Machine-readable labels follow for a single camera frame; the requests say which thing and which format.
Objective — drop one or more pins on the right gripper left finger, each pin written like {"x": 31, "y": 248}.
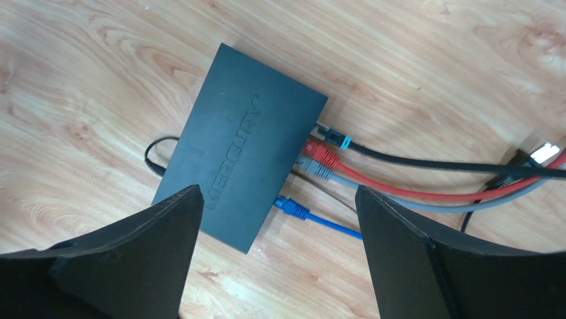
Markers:
{"x": 134, "y": 268}

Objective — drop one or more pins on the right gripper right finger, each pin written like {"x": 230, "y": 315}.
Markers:
{"x": 423, "y": 269}

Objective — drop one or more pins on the black network switch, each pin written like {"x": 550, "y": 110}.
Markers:
{"x": 242, "y": 138}

